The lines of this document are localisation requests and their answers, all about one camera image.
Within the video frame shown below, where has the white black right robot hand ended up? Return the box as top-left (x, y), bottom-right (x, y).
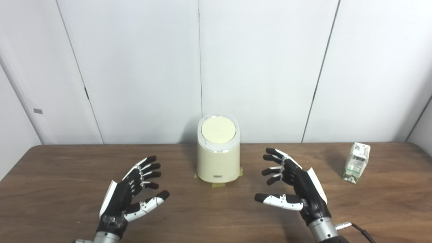
top-left (254, 148), bottom-right (332, 226)

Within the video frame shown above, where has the cream-colored cylindrical bin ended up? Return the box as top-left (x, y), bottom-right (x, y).
top-left (197, 114), bottom-right (241, 184)

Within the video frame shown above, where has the white green milk carton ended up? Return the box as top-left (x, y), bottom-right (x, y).
top-left (343, 142), bottom-right (371, 184)

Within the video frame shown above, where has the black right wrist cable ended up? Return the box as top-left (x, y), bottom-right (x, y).
top-left (335, 222), bottom-right (377, 243)

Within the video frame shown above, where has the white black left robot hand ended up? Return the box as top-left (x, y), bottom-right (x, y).
top-left (96, 156), bottom-right (170, 237)

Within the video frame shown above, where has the cream round bin lid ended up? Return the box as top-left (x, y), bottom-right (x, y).
top-left (201, 116), bottom-right (236, 143)

